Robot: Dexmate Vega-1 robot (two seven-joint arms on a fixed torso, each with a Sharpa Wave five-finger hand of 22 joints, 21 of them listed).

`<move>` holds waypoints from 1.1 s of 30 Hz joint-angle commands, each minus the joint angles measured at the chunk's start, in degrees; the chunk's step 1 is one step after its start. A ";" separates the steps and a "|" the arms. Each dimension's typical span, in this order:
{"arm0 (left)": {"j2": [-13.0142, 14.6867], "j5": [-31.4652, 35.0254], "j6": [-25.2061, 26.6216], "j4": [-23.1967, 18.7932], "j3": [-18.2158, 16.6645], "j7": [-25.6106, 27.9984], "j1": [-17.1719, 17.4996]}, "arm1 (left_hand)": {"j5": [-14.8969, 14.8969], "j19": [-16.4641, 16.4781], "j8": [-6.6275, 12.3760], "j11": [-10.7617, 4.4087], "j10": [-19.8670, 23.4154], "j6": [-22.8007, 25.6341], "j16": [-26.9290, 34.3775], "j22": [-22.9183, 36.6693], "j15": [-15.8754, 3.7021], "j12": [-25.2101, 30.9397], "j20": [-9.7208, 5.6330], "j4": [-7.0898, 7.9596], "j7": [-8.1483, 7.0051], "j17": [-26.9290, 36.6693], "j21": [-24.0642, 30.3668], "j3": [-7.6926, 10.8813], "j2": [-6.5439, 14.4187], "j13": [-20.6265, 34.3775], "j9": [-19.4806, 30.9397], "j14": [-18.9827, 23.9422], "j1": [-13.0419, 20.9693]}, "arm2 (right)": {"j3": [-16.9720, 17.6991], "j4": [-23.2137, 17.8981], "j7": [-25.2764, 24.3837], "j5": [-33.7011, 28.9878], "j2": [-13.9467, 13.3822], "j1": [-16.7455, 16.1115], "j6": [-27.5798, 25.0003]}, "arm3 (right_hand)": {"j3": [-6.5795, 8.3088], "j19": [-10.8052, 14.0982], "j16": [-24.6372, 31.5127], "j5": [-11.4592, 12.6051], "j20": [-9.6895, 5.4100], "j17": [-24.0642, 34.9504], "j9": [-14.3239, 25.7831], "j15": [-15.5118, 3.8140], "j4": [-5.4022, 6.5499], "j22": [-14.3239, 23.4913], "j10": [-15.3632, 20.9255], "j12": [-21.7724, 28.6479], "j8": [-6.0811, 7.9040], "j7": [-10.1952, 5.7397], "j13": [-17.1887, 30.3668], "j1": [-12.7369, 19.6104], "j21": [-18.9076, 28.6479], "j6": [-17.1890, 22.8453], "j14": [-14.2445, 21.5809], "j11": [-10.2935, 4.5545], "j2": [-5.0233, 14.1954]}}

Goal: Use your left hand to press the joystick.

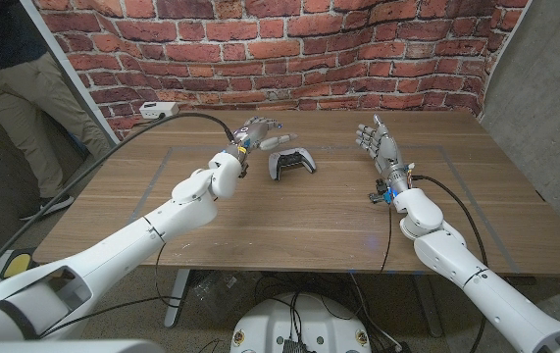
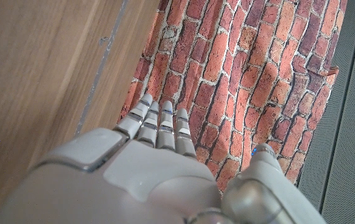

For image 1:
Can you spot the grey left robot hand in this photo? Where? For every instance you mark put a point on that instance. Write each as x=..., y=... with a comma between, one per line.
x=255, y=133

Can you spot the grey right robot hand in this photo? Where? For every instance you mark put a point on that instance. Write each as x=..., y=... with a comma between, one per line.
x=387, y=149

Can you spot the white and black game controller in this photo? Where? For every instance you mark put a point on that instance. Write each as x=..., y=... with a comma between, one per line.
x=275, y=166

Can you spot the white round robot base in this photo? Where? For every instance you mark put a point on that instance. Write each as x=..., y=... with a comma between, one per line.
x=269, y=323

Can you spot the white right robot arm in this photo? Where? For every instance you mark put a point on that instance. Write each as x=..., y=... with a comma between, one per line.
x=475, y=279

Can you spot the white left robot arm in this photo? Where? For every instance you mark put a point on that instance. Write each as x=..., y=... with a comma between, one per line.
x=127, y=245

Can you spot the red brick printed backdrop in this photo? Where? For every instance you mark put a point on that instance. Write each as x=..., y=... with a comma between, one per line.
x=284, y=49

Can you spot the white power box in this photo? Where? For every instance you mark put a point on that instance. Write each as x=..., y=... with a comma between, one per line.
x=154, y=110

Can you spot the grey metal table leg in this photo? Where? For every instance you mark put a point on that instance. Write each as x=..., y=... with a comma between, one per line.
x=426, y=304
x=177, y=299

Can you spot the clear plastic bag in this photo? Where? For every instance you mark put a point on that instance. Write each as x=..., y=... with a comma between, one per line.
x=220, y=294

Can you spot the person standing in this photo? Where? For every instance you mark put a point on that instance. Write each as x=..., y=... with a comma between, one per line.
x=15, y=93

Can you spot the white box with yellow disc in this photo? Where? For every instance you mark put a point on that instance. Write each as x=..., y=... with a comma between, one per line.
x=17, y=265

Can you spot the white robot torso edge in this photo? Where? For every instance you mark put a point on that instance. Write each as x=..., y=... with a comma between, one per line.
x=64, y=347

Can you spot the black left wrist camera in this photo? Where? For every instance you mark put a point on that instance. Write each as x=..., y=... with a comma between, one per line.
x=244, y=169

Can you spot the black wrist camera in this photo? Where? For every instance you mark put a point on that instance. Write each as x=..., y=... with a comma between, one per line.
x=244, y=169
x=382, y=188

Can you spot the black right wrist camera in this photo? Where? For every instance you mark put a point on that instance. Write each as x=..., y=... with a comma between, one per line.
x=382, y=188

